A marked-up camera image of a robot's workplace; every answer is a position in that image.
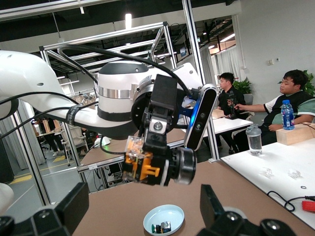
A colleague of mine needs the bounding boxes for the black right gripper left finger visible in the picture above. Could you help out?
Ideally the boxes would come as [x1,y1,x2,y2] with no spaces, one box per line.
[0,181,90,236]

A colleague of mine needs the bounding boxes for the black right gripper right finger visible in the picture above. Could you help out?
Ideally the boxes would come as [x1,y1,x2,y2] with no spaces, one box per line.
[196,184,296,236]

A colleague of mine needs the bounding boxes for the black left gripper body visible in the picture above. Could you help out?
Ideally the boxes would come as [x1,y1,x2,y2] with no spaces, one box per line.
[131,73,179,135]

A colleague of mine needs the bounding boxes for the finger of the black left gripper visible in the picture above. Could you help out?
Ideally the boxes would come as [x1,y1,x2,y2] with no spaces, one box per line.
[137,108,151,146]
[142,115,173,158]

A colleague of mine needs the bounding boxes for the orange push button switch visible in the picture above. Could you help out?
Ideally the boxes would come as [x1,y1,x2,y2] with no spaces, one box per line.
[121,135,197,187]

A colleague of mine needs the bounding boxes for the small wooden block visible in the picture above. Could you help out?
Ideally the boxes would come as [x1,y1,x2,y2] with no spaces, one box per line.
[211,109,225,120]

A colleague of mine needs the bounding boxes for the clear plastic piece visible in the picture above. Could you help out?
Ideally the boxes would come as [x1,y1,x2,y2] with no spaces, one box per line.
[259,167,274,178]
[287,169,302,179]

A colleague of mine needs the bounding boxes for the light blue round plate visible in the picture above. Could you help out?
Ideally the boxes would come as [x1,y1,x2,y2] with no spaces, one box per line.
[143,204,186,236]

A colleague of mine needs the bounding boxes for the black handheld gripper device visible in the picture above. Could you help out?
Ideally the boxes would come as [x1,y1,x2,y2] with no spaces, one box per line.
[226,91,241,120]

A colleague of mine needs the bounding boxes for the small white table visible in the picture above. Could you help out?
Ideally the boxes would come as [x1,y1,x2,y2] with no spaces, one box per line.
[176,115,254,139]

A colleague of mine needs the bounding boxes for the large white table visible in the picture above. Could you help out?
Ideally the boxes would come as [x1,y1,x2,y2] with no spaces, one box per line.
[220,141,315,230]

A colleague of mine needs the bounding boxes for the white office chair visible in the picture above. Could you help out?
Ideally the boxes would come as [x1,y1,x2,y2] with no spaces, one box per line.
[60,125,90,154]

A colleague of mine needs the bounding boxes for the red flat object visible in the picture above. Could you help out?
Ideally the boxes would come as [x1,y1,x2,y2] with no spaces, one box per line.
[302,200,315,212]

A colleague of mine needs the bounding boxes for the standing person dark clothes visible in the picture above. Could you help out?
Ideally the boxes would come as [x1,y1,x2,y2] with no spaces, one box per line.
[43,117,66,158]

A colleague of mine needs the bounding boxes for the grey clear shaker bottle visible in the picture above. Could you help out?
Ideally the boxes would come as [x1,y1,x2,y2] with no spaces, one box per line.
[245,123,263,156]

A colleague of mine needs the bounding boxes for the large wooden block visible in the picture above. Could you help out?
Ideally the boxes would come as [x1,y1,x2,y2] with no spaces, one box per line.
[275,121,315,146]

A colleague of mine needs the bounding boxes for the seated person black white shirt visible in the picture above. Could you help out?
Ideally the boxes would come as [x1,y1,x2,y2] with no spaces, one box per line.
[233,69,315,153]

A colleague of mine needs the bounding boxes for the blue label water bottle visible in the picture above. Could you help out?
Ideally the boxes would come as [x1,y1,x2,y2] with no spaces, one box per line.
[280,99,296,131]

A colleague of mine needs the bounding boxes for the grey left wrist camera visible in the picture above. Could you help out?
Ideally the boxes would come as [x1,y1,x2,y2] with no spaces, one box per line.
[183,83,220,151]

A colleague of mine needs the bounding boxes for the aluminium profile post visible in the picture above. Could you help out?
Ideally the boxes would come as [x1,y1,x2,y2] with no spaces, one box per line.
[181,0,221,163]

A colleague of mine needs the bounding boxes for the black cable on white table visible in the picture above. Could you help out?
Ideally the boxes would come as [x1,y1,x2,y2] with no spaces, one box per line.
[266,190,315,212]

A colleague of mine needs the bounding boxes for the aluminium profile cage frame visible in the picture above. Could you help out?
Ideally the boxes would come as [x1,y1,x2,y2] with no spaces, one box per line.
[13,21,178,206]

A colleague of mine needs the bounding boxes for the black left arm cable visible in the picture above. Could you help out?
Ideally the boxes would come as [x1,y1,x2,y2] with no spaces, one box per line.
[57,44,193,97]

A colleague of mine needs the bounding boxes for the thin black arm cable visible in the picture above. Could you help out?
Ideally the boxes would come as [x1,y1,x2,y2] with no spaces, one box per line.
[0,91,99,139]

